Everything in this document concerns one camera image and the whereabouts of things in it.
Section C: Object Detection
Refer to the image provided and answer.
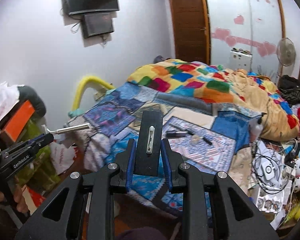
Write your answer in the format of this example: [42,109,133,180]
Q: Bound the white cloth bundle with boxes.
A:
[0,81,20,122]

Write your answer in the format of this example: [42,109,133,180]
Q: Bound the black striped clothes pile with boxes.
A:
[278,75,300,106]

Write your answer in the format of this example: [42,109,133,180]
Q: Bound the person's dark trouser legs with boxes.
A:
[115,226,167,240]

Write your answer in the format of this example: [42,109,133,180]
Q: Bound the purple cosmetic tube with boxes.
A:
[165,131,188,138]

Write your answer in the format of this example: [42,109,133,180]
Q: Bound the white plastic shopping bag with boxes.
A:
[50,142,76,175]

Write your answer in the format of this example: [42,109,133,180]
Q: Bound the white small cabinet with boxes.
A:
[229,47,253,72]

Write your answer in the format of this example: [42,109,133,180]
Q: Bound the small black wall monitor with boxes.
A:
[82,12,114,38]

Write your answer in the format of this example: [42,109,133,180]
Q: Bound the black case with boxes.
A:
[134,111,163,177]

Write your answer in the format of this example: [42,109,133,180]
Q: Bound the frosted sliding wardrobe doors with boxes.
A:
[206,0,283,81]

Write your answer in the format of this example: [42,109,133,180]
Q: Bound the white charger with cables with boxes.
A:
[252,140,292,195]

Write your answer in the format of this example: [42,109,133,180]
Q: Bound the brown wooden door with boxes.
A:
[170,0,210,63]

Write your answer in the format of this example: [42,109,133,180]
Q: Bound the clear pump bottle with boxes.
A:
[249,117,263,142]

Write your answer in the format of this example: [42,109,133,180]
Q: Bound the person's left hand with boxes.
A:
[0,185,29,213]

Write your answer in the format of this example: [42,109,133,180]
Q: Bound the blue patterned bed quilt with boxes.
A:
[65,81,263,215]

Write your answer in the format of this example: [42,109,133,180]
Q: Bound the black marker pen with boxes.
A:
[187,130,212,145]

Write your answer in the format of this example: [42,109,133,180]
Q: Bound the orange box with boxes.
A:
[0,100,35,145]

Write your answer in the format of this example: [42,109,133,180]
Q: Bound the green leaf-pattern storage bag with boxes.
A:
[15,118,61,196]

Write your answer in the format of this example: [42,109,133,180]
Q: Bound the standing electric fan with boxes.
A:
[276,37,296,80]

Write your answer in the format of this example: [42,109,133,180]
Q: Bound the colourful patchwork blanket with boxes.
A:
[127,59,300,141]

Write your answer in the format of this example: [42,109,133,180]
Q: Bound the yellow foam bed rail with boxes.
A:
[71,75,115,111]

